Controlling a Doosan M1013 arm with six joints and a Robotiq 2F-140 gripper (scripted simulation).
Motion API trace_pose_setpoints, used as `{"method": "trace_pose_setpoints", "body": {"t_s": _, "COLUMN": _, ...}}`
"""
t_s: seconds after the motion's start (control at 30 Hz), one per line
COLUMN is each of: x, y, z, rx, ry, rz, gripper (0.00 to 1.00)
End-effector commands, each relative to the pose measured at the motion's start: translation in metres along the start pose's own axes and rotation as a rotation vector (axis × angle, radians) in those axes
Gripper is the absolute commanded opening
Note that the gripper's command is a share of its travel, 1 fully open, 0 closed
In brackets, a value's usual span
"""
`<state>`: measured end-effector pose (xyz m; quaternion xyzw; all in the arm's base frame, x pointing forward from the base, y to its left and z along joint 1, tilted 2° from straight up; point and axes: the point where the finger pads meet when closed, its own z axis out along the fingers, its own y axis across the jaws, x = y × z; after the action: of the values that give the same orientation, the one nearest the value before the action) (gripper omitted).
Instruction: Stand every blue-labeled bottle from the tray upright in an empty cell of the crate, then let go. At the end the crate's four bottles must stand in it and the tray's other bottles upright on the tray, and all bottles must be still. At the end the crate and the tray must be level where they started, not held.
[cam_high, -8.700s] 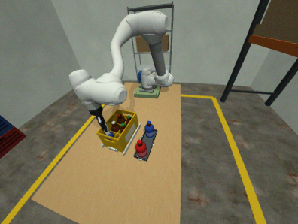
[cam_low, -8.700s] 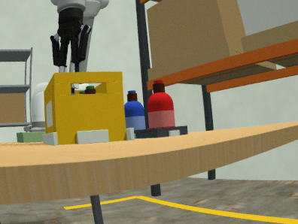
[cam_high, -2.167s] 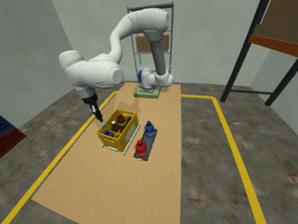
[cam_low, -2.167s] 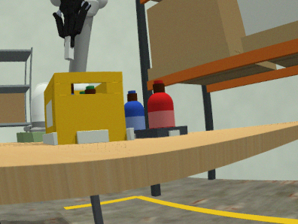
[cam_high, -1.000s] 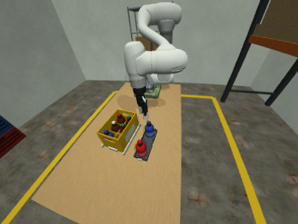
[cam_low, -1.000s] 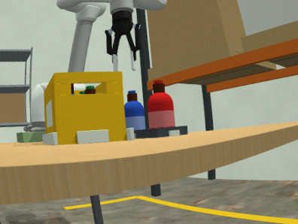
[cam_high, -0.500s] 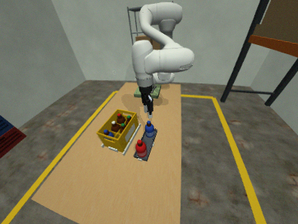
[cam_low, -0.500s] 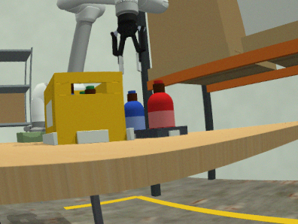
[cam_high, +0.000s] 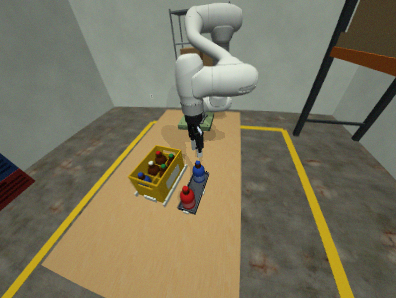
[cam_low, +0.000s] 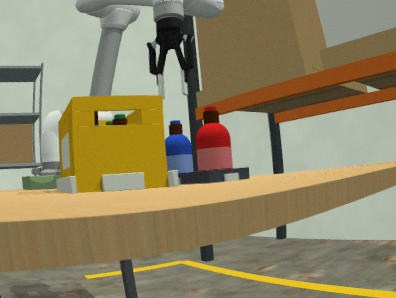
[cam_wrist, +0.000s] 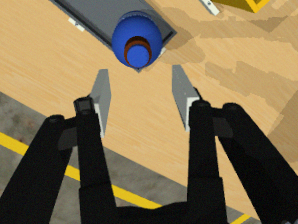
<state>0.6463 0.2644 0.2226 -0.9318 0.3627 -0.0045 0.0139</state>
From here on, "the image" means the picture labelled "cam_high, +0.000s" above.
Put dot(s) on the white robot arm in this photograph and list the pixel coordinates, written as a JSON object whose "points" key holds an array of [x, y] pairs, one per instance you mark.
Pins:
{"points": [[229, 78]]}

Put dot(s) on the blue bottle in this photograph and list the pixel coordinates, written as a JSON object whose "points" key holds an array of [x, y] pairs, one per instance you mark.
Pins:
{"points": [[198, 172], [144, 177]]}

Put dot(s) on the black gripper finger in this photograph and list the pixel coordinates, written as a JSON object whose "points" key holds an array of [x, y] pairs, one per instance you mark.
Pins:
{"points": [[192, 138], [199, 141]]}

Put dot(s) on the brown bottle with white cap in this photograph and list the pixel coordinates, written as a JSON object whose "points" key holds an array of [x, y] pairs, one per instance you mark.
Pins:
{"points": [[153, 169]]}

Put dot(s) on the brown bottle with green cap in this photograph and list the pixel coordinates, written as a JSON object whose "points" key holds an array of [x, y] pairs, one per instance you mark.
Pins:
{"points": [[171, 158], [163, 168]]}

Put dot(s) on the brown bottle with red cap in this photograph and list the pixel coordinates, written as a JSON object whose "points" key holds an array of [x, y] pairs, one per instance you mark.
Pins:
{"points": [[160, 159]]}

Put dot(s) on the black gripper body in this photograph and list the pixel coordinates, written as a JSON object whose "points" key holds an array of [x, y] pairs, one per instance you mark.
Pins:
{"points": [[195, 120]]}

